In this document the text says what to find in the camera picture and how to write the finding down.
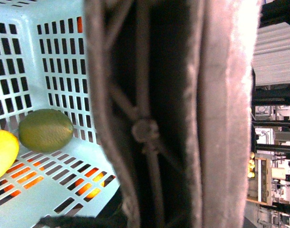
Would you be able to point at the brown basket handle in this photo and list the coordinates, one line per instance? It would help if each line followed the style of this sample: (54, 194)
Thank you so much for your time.
(170, 84)

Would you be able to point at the green avocado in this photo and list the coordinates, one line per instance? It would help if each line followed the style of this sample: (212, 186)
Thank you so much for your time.
(45, 130)

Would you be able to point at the light blue plastic basket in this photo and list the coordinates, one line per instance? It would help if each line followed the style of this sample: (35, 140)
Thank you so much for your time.
(43, 65)

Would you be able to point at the yellow orange mango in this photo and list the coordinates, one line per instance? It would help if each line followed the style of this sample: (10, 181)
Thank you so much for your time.
(9, 149)

